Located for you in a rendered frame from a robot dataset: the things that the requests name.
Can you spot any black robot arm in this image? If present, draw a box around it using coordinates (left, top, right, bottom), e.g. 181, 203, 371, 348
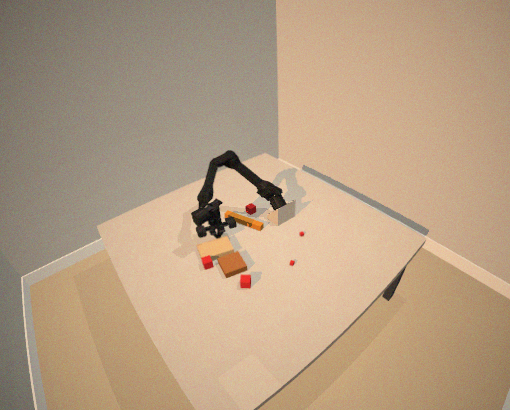
191, 150, 288, 227

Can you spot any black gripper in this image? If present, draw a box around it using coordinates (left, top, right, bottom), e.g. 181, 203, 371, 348
196, 216, 237, 239

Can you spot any red square block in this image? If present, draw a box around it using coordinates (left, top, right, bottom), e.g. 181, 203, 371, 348
240, 274, 251, 288
201, 255, 214, 270
245, 203, 256, 215

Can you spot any orange long rectangular bar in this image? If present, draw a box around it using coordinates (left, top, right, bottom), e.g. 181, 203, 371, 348
224, 211, 264, 231

